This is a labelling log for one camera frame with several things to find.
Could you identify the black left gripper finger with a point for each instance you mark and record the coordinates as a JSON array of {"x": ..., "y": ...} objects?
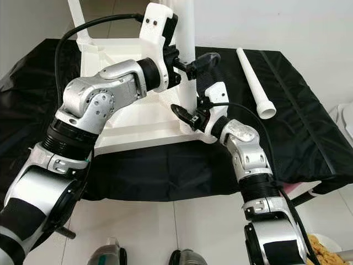
[{"x": 205, "y": 62}]

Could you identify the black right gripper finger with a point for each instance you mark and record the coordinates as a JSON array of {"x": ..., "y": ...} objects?
[{"x": 181, "y": 116}]

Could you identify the white plastic table leg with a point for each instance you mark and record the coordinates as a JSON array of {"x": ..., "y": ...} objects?
[
  {"x": 188, "y": 105},
  {"x": 253, "y": 83},
  {"x": 78, "y": 17}
]

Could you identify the white plastic table top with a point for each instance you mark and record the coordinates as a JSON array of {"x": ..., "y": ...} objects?
[{"x": 132, "y": 135}]

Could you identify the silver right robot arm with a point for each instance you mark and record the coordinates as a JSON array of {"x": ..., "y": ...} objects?
[{"x": 253, "y": 160}]

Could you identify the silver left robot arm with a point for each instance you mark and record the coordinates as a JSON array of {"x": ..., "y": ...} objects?
[{"x": 94, "y": 121}]

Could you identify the black table cloth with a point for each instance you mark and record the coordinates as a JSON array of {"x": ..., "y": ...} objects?
[{"x": 309, "y": 143}]

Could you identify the grey right robot foot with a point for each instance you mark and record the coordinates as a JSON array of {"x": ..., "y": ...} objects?
[{"x": 188, "y": 258}]

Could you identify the grey robot foot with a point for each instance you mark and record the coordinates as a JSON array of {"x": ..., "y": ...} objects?
[
  {"x": 109, "y": 253},
  {"x": 188, "y": 258}
]

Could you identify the white plastic chair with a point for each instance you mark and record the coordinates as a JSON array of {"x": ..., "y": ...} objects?
[{"x": 343, "y": 117}]

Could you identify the grey left robot foot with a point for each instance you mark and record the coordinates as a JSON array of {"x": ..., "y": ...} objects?
[{"x": 109, "y": 253}]

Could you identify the white round plate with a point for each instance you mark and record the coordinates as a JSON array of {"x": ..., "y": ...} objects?
[{"x": 333, "y": 240}]

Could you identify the yellow crumpled cloth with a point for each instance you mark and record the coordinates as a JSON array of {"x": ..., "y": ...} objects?
[{"x": 324, "y": 251}]

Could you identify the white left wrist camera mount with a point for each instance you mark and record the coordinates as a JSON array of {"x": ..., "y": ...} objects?
[{"x": 157, "y": 27}]

